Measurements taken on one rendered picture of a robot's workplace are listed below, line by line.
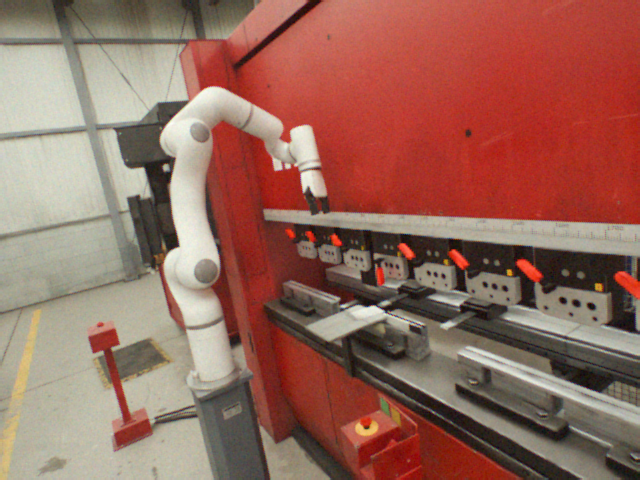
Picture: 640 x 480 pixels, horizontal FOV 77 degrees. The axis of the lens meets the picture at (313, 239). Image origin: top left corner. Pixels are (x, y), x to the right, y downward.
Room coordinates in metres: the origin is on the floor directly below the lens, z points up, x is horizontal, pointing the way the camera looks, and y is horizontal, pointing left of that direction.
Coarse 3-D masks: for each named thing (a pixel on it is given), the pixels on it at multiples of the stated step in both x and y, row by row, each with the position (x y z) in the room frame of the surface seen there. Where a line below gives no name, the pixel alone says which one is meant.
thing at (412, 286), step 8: (416, 280) 1.68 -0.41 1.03; (400, 288) 1.66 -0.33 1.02; (408, 288) 1.63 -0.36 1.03; (416, 288) 1.59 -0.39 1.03; (424, 288) 1.60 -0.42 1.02; (432, 288) 1.61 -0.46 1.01; (400, 296) 1.60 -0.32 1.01; (408, 296) 1.60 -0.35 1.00; (416, 296) 1.57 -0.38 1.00; (424, 296) 1.59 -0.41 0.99; (384, 304) 1.55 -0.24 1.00
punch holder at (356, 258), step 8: (344, 232) 1.57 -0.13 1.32; (352, 232) 1.52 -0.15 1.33; (360, 232) 1.48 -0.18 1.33; (368, 232) 1.48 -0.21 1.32; (344, 240) 1.58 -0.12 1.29; (352, 240) 1.53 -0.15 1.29; (360, 240) 1.49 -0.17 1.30; (368, 240) 1.48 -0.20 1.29; (352, 248) 1.54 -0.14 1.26; (360, 248) 1.49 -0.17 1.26; (368, 248) 1.48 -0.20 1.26; (344, 256) 1.59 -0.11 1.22; (352, 256) 1.55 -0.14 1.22; (360, 256) 1.49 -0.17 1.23; (368, 256) 1.47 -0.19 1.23; (352, 264) 1.55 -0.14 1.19; (360, 264) 1.50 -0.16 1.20; (368, 264) 1.47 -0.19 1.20
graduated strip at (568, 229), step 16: (400, 224) 1.29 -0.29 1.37; (416, 224) 1.22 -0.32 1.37; (432, 224) 1.16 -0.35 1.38; (448, 224) 1.11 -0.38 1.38; (464, 224) 1.06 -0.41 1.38; (480, 224) 1.02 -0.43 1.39; (496, 224) 0.98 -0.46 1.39; (512, 224) 0.94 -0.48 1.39; (528, 224) 0.91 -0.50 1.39; (544, 224) 0.87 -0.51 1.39; (560, 224) 0.84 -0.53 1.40; (576, 224) 0.82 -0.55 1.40; (592, 224) 0.79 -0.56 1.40; (608, 224) 0.76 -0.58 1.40; (624, 240) 0.74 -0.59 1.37
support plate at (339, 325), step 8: (320, 320) 1.51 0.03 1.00; (328, 320) 1.49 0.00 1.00; (336, 320) 1.48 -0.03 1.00; (344, 320) 1.47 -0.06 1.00; (352, 320) 1.45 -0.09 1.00; (360, 320) 1.44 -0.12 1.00; (368, 320) 1.43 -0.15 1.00; (376, 320) 1.42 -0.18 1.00; (312, 328) 1.44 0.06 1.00; (320, 328) 1.43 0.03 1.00; (328, 328) 1.42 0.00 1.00; (336, 328) 1.41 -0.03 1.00; (344, 328) 1.39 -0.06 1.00; (352, 328) 1.38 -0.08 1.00; (360, 328) 1.38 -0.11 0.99; (320, 336) 1.37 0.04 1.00; (328, 336) 1.35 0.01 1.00; (336, 336) 1.34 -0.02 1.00; (344, 336) 1.35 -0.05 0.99
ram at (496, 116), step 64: (384, 0) 1.24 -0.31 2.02; (448, 0) 1.05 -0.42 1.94; (512, 0) 0.91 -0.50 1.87; (576, 0) 0.80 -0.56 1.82; (256, 64) 2.03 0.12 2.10; (320, 64) 1.56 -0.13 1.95; (384, 64) 1.27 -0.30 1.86; (448, 64) 1.07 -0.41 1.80; (512, 64) 0.92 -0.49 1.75; (576, 64) 0.80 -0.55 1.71; (320, 128) 1.62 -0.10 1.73; (384, 128) 1.30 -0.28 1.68; (448, 128) 1.08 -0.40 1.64; (512, 128) 0.93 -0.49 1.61; (576, 128) 0.81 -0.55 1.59; (384, 192) 1.34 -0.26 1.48; (448, 192) 1.10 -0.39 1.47; (512, 192) 0.94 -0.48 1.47; (576, 192) 0.81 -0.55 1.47
